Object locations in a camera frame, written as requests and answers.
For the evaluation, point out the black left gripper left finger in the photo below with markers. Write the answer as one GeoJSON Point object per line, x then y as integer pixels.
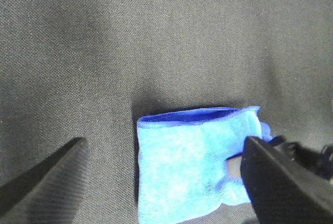
{"type": "Point", "coordinates": [52, 190]}

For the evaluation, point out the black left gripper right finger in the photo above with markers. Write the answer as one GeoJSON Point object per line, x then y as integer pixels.
{"type": "Point", "coordinates": [287, 182]}

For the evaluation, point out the blue microfibre towel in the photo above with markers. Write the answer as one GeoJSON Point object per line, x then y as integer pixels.
{"type": "Point", "coordinates": [182, 161]}

